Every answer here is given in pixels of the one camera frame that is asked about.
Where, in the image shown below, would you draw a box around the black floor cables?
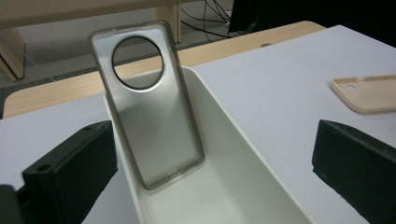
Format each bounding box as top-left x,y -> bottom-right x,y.
180,0 -> 260,40

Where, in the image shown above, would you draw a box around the white plastic bin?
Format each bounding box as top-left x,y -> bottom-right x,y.
102,64 -> 317,224

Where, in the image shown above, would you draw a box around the black curtain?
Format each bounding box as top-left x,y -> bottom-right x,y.
228,0 -> 396,48

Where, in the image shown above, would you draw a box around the wooden table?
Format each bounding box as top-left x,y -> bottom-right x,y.
2,20 -> 326,119

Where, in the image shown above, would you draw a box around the grey transparent phone case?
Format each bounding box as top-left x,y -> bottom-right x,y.
89,21 -> 205,190

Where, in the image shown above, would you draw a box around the white table sheet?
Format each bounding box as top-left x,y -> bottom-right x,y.
0,24 -> 396,224

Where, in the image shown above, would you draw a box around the beige phone case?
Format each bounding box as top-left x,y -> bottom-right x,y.
329,74 -> 396,115

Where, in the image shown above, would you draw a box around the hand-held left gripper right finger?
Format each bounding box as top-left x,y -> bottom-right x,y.
312,119 -> 396,224

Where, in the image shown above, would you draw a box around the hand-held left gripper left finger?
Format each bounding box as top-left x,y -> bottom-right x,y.
21,119 -> 119,224

